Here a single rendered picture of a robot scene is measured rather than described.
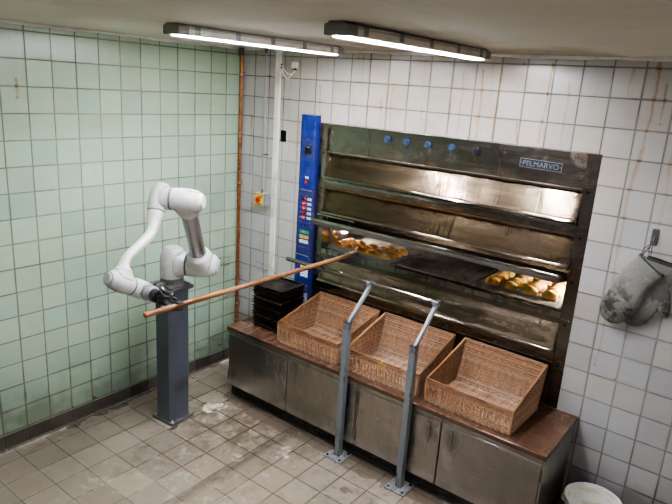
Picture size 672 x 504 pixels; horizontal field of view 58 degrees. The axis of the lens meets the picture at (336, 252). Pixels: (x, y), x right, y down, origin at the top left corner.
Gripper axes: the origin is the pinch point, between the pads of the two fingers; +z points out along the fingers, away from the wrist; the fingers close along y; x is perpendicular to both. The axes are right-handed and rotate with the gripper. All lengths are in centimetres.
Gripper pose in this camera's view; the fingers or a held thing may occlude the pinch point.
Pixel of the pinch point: (177, 305)
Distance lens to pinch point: 331.5
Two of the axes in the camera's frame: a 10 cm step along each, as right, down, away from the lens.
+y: -0.6, 9.6, 2.7
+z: 7.8, 2.2, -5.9
